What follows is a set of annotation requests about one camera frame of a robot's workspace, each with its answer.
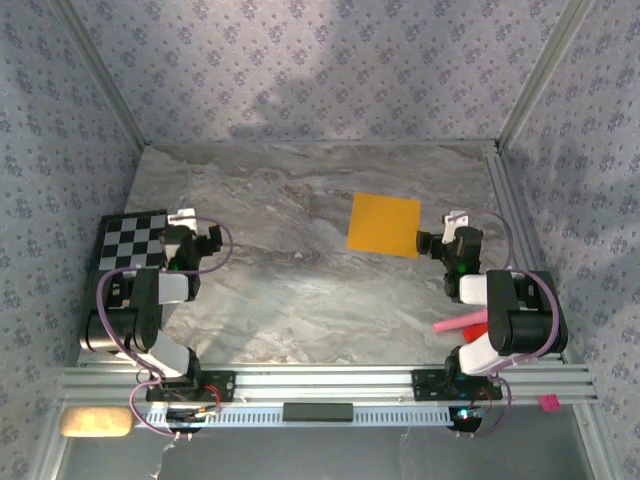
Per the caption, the orange paper sheet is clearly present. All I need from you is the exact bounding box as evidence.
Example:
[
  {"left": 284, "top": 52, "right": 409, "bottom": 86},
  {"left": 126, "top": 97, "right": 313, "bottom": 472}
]
[{"left": 346, "top": 193, "right": 422, "bottom": 259}]

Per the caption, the black and white chessboard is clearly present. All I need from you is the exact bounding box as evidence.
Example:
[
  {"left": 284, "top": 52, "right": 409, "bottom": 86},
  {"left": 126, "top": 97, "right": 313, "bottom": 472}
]
[{"left": 91, "top": 208, "right": 171, "bottom": 281}]

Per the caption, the pink foam stick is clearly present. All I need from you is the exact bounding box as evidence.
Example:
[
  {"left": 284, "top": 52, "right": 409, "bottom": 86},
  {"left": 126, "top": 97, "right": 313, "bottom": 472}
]
[{"left": 433, "top": 309, "right": 488, "bottom": 333}]

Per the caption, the black round controller board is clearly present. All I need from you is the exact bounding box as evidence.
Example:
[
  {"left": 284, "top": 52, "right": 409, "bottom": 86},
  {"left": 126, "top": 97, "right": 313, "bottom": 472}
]
[
  {"left": 446, "top": 404, "right": 485, "bottom": 435},
  {"left": 164, "top": 407, "right": 207, "bottom": 435}
]

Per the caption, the black rectangular bar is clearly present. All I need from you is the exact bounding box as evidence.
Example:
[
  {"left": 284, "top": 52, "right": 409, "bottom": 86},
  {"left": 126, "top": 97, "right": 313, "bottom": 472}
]
[{"left": 282, "top": 402, "right": 355, "bottom": 423}]

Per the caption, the tan sponge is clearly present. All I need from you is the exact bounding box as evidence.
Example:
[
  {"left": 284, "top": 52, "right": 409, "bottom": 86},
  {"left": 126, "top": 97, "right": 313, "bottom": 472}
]
[{"left": 58, "top": 406, "right": 137, "bottom": 439}]

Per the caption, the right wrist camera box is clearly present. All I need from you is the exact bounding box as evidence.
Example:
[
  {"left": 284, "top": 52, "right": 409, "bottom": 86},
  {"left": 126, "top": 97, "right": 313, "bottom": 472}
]
[{"left": 441, "top": 209, "right": 473, "bottom": 243}]

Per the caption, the purple cable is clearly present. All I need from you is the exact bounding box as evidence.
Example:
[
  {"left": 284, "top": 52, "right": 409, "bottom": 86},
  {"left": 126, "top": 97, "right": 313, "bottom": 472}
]
[
  {"left": 96, "top": 214, "right": 235, "bottom": 442},
  {"left": 449, "top": 209, "right": 561, "bottom": 440}
]

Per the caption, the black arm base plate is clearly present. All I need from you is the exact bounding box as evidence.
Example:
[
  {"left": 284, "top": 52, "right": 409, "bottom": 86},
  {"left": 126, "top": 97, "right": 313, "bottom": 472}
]
[
  {"left": 410, "top": 368, "right": 504, "bottom": 403},
  {"left": 144, "top": 369, "right": 237, "bottom": 403}
]

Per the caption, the white slotted cable duct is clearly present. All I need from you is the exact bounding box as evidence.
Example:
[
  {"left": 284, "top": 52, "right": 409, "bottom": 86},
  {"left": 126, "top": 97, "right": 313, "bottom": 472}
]
[{"left": 133, "top": 404, "right": 455, "bottom": 430}]

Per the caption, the long aluminium rail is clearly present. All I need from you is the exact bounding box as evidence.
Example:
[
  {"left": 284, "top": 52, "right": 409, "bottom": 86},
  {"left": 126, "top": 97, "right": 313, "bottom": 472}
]
[{"left": 53, "top": 363, "right": 600, "bottom": 407}]

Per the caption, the aluminium frame post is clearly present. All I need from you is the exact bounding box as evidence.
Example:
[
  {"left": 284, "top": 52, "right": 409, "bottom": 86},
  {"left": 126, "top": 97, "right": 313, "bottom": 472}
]
[
  {"left": 49, "top": 0, "right": 150, "bottom": 149},
  {"left": 496, "top": 0, "right": 601, "bottom": 151}
]

